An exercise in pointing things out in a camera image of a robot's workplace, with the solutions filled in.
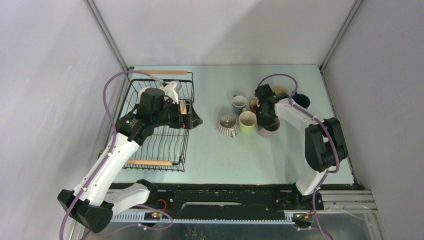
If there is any small orange cup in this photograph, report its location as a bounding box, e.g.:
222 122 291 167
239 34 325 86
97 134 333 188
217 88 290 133
249 98 258 114

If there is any mauve cup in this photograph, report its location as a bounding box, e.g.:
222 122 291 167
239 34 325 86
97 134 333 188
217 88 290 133
257 118 281 138

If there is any light green cup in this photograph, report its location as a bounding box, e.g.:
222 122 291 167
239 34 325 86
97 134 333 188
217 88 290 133
238 108 257 135

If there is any seashell coral print mug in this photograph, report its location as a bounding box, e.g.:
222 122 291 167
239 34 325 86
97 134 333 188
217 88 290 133
271 84 291 98

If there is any grey-blue small cup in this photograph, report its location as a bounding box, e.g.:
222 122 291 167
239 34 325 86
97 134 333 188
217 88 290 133
232 94 247 116

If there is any white ribbed mug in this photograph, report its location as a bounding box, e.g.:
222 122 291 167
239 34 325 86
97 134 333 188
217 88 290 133
217 112 238 139

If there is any dark blue mug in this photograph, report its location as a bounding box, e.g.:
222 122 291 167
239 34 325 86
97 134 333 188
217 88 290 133
292 93 311 110

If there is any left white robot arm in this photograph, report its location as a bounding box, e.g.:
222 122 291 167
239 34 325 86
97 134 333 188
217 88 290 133
57 87 203 234

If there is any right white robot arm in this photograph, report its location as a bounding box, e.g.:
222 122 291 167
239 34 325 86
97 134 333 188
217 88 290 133
254 84 349 209

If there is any black wire dish rack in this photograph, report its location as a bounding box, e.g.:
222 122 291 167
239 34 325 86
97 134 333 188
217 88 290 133
97 69 195 173

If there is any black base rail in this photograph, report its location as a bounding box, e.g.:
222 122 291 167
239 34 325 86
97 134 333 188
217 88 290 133
109 182 326 223

